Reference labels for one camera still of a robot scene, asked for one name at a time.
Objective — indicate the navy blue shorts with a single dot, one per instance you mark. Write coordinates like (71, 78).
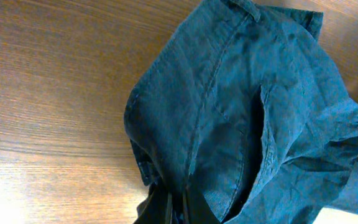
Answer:
(244, 104)

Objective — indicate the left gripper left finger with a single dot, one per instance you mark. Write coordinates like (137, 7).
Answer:
(157, 207)

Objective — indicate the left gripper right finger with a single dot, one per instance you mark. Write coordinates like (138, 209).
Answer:
(196, 209)

